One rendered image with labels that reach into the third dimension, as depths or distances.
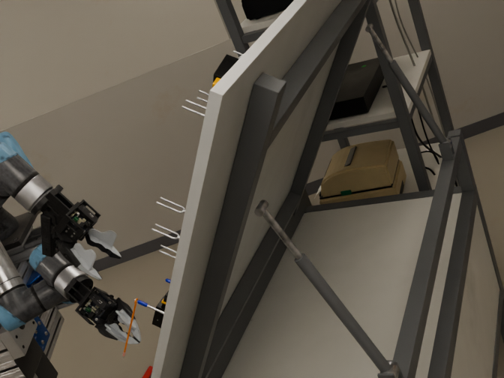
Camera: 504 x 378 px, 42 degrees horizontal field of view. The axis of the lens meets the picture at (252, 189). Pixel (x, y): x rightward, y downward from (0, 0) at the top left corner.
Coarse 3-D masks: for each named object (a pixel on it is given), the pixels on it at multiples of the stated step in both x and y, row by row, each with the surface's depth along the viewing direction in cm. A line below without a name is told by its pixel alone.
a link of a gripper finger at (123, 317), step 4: (116, 312) 154; (120, 312) 156; (124, 312) 156; (120, 316) 153; (124, 316) 155; (128, 316) 155; (120, 320) 155; (124, 320) 151; (128, 320) 154; (124, 324) 155; (128, 324) 151; (132, 324) 154; (136, 324) 155; (128, 328) 154; (132, 328) 154; (136, 328) 154; (132, 332) 154; (136, 332) 153; (136, 336) 153; (140, 336) 153; (140, 340) 153
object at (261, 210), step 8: (264, 200) 111; (256, 208) 109; (264, 208) 110; (264, 216) 110; (272, 216) 111; (272, 224) 111; (280, 232) 111; (288, 240) 112; (288, 248) 113; (296, 248) 113; (296, 256) 113
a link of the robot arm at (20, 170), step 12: (0, 144) 141; (0, 156) 139; (12, 156) 140; (0, 168) 139; (12, 168) 140; (24, 168) 141; (0, 180) 140; (12, 180) 139; (24, 180) 140; (0, 192) 142; (12, 192) 140
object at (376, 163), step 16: (368, 144) 250; (384, 144) 246; (336, 160) 250; (352, 160) 243; (368, 160) 239; (384, 160) 236; (336, 176) 241; (352, 176) 239; (368, 176) 237; (384, 176) 235; (400, 176) 247; (320, 192) 254; (336, 192) 245; (352, 192) 243; (368, 192) 241; (384, 192) 238; (400, 192) 242
